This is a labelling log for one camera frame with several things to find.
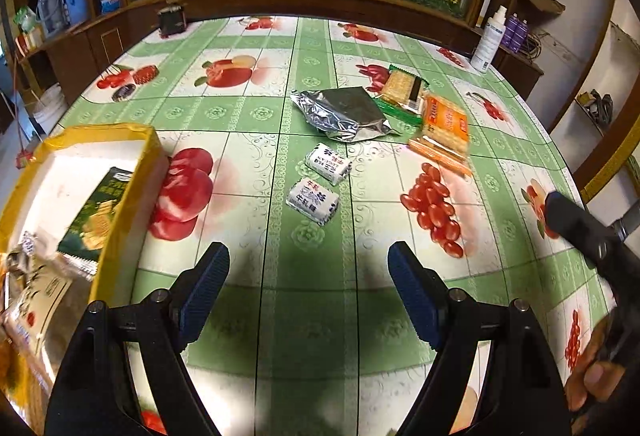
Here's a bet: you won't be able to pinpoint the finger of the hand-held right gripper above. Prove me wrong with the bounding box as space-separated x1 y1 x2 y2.
544 190 626 277

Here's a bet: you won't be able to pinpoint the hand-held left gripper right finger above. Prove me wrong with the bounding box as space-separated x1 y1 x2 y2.
387 240 571 436

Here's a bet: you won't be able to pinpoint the green cracker packet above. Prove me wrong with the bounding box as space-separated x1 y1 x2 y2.
375 65 431 126

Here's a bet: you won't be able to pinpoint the person's right hand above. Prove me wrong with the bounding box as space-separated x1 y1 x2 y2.
566 323 626 434

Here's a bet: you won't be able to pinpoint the orange cracker packet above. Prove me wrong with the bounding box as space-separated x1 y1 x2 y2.
408 91 473 175

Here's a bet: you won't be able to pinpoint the white bucket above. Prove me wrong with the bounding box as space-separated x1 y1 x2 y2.
31 89 68 137

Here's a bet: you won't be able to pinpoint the dark tools on shelf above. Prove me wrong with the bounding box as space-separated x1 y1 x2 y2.
575 89 613 119

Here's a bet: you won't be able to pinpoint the purple bottles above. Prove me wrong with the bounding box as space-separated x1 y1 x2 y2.
502 14 521 50

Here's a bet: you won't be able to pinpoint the red and white box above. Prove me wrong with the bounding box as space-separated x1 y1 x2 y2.
15 29 46 52

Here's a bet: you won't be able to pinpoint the translucent jug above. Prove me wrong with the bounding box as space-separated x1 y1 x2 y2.
36 0 66 37

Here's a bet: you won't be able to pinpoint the white candy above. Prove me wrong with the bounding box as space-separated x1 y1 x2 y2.
305 143 350 183
286 177 341 226

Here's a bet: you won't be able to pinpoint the beige snack packet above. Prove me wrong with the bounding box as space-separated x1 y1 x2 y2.
0 261 93 367

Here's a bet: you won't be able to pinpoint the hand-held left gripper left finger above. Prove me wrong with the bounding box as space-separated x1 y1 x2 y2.
44 241 232 436

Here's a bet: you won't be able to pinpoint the tangled cables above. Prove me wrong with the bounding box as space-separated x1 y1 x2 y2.
522 31 551 60

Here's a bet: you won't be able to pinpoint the white spray bottle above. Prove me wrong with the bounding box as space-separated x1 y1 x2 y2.
471 5 508 73

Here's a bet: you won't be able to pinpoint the small black device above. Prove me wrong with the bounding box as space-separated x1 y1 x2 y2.
157 4 188 37

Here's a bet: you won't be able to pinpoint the silver foil packet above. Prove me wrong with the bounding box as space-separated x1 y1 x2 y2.
290 86 401 144

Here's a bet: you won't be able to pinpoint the yellow tray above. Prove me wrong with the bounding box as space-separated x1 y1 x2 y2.
0 123 162 417

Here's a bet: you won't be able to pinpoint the dark green snack packet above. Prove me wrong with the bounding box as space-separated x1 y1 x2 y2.
56 166 136 267

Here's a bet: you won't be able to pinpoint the red broom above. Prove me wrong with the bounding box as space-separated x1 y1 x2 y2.
12 56 41 169

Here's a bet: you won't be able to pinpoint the purple can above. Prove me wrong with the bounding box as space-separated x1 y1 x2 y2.
515 19 532 52

